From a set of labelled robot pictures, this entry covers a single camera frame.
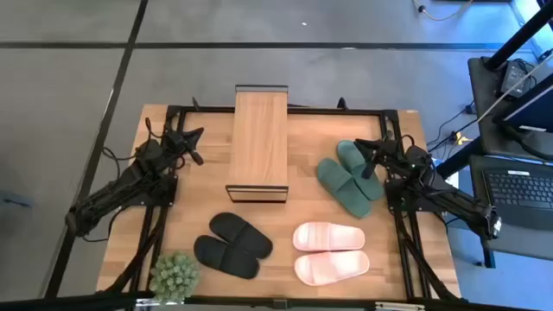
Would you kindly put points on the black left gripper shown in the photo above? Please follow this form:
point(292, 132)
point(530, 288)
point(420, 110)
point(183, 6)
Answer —
point(178, 140)

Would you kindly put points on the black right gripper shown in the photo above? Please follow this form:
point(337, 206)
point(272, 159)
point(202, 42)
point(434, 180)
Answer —
point(386, 150)

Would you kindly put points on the green slide sandal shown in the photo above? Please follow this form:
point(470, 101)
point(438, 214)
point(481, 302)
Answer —
point(347, 153)
point(341, 185)

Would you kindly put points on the wooden shelf with black frame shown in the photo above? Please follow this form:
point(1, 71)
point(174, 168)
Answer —
point(259, 138)

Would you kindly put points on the pink slide sandal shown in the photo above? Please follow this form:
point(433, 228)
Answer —
point(330, 268)
point(328, 236)

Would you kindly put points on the black slide sandal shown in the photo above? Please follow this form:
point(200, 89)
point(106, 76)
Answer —
point(239, 235)
point(224, 257)

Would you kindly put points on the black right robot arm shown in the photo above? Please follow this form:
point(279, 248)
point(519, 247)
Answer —
point(453, 201)

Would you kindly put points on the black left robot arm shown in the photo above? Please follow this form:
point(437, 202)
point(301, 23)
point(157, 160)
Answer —
point(129, 183)

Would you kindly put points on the white paper sheet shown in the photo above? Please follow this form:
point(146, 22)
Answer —
point(451, 181)

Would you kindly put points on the yellow plug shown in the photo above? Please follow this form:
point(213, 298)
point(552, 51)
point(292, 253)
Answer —
point(461, 138)

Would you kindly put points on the dark grey desk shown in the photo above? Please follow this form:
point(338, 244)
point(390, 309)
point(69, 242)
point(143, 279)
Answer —
point(510, 242)
point(477, 99)

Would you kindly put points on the green artificial plant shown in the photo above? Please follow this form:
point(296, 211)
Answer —
point(175, 276)

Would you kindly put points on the black laptop keyboard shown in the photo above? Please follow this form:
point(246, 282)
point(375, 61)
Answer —
point(518, 194)

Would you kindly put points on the black power adapter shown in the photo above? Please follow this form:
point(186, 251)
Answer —
point(514, 78)

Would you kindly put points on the dark computer monitor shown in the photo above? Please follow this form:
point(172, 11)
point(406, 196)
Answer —
point(531, 110)

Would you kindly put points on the black slanted pole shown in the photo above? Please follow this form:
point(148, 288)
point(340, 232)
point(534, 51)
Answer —
point(518, 39)

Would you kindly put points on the blue floor object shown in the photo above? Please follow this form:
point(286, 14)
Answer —
point(15, 199)

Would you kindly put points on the black rig crossbar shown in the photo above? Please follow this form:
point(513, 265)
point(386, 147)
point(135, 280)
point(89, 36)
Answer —
point(65, 302)

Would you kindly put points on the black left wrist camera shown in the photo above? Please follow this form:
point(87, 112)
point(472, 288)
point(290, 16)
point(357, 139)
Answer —
point(197, 157)

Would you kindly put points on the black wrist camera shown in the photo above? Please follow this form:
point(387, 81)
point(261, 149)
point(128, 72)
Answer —
point(197, 157)
point(368, 169)

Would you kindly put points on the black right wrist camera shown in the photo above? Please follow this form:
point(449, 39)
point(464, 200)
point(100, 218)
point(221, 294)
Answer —
point(368, 169)

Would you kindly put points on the black aluminium table frame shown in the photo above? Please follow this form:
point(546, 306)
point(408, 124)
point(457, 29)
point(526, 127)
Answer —
point(302, 111)

